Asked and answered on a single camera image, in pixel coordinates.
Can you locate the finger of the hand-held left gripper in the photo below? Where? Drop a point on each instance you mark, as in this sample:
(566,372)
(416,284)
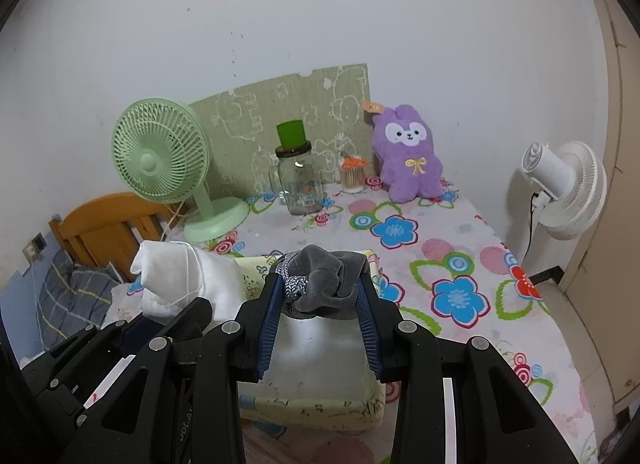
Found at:
(102,336)
(192,316)

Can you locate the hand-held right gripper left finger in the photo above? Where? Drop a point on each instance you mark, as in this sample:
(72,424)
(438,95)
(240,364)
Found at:
(267,329)

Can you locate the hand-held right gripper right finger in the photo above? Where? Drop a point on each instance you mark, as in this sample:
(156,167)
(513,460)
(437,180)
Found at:
(369,331)

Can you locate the blue white knit sock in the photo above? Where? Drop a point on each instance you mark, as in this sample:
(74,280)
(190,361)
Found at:
(295,286)

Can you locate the white cloth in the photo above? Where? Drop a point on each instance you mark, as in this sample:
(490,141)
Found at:
(175,269)

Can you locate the grey velvet sock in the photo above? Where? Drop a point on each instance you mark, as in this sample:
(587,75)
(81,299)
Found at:
(330,274)

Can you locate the cream printed storage box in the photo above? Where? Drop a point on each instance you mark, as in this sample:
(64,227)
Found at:
(310,411)

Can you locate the grey plaid pillow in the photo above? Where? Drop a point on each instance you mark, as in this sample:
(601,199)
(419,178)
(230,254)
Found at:
(65,289)

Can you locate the blue bed sheet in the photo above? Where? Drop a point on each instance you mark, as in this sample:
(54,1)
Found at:
(15,304)

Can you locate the wooden bed headboard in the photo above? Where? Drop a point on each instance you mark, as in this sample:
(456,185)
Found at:
(95,224)

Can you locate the cotton swab container orange lid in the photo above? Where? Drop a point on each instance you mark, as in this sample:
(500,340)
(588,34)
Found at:
(351,179)

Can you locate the green desk fan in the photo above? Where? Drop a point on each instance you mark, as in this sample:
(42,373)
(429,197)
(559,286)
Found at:
(150,161)

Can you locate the purple plush bunny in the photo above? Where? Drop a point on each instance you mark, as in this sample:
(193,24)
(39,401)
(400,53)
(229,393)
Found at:
(407,168)

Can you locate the green plastic cup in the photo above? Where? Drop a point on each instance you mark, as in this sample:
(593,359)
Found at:
(291,133)

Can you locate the green printed board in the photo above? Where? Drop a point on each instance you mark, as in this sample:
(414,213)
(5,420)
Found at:
(300,93)

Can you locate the white standing fan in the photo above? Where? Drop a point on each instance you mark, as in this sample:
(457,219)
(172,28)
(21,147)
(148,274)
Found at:
(575,194)

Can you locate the beige door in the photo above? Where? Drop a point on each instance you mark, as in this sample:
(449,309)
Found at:
(615,194)

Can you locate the wall outlet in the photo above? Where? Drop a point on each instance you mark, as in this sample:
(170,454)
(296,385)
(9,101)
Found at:
(35,245)

